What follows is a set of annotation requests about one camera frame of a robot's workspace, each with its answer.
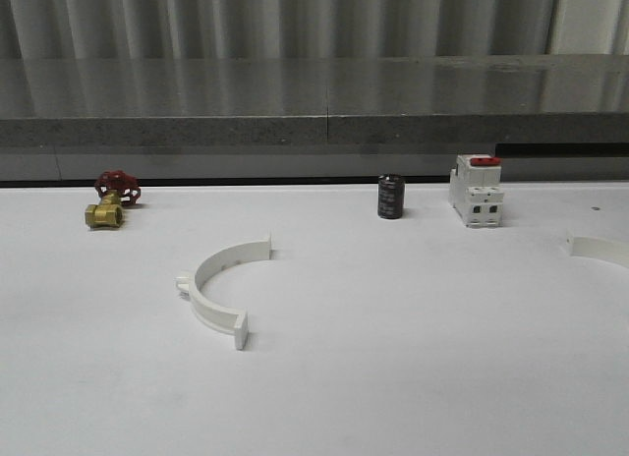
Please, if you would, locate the white half pipe clamp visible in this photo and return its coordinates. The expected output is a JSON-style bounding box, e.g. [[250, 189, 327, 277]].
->
[[175, 234, 271, 351], [566, 236, 629, 268]]

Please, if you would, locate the black cylindrical capacitor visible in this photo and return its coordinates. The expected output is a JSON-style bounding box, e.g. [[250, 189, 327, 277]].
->
[[377, 174, 405, 219]]

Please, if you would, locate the white circuit breaker red switch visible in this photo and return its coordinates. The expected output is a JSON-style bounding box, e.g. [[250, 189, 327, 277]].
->
[[449, 154, 504, 228]]

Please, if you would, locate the brass valve red handwheel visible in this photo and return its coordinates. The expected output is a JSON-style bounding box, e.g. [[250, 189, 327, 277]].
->
[[85, 170, 142, 228]]

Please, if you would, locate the grey stone counter ledge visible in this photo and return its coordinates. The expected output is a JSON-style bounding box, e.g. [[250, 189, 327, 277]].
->
[[1, 55, 628, 154]]

